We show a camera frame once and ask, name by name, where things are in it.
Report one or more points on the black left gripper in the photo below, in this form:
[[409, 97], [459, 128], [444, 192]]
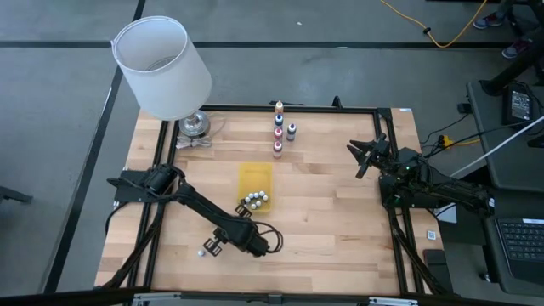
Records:
[[244, 238]]

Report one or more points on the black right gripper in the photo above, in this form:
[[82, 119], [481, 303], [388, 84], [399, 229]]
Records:
[[384, 155]]

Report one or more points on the yellow translucent plastic bin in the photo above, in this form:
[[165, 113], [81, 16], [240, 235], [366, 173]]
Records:
[[255, 178]]

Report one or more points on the purple food coloring bottle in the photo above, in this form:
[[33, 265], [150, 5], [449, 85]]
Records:
[[291, 131]]

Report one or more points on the red food coloring bottle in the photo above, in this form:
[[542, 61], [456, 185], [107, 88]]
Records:
[[277, 149]]

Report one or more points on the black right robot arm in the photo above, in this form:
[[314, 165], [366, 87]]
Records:
[[450, 191]]

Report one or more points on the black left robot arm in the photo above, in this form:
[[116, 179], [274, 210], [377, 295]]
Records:
[[200, 204]]

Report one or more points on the blue food coloring bottle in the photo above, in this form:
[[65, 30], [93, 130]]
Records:
[[279, 120]]

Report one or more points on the yellow food coloring bottle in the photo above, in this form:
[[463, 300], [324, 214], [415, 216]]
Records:
[[279, 107]]

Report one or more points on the black clamp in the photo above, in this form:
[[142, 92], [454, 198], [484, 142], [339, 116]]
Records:
[[337, 103]]

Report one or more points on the white paper sheet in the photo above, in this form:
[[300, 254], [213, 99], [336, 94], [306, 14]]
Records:
[[446, 214]]

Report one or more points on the small white tag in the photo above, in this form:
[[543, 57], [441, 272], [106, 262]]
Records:
[[431, 235]]

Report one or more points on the black phone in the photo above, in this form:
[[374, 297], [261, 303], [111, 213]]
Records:
[[434, 261]]

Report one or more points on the white pole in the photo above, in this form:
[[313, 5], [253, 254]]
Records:
[[497, 146]]

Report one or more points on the dark grey desk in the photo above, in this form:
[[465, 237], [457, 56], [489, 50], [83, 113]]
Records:
[[506, 161]]

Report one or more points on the black power adapter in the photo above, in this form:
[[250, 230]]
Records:
[[519, 104]]

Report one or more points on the black desk foot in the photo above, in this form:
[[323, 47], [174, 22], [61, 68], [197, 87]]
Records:
[[510, 72]]

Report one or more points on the white-shade silver table lamp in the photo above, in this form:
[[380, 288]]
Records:
[[161, 68]]

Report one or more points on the person's shoe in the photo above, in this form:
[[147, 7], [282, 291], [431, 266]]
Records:
[[489, 20], [512, 52]]

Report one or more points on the black laptop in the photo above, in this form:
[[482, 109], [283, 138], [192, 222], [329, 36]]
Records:
[[523, 246]]

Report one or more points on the black chair base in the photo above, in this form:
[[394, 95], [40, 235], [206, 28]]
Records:
[[13, 194]]

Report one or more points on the black aluminium table frame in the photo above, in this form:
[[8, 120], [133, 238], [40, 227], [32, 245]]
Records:
[[297, 108]]

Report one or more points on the silver aluminium bracket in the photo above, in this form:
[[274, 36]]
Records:
[[157, 298], [393, 302]]

